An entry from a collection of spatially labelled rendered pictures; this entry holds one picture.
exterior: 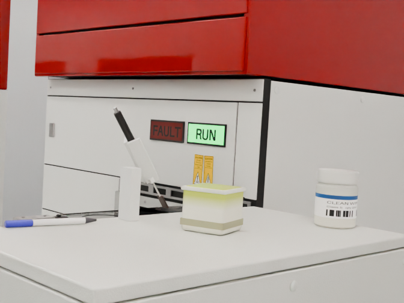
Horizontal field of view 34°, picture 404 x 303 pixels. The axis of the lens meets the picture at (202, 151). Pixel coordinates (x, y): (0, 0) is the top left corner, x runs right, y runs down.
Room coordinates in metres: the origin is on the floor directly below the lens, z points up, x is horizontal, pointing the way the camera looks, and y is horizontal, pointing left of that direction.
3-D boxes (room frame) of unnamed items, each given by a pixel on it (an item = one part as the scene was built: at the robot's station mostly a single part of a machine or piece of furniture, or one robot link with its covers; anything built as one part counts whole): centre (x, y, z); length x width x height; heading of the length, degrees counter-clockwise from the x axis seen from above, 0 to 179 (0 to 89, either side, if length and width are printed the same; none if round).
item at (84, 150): (1.60, 0.16, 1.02); 0.82 x 0.03 x 0.40; 44
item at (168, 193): (1.47, 0.05, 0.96); 0.44 x 0.01 x 0.02; 44
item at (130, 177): (1.06, 0.10, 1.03); 0.06 x 0.04 x 0.13; 134
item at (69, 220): (0.95, 0.21, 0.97); 0.14 x 0.01 x 0.01; 125
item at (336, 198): (1.11, -0.23, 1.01); 0.07 x 0.07 x 0.10
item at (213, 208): (0.99, -0.02, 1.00); 0.07 x 0.07 x 0.07; 62
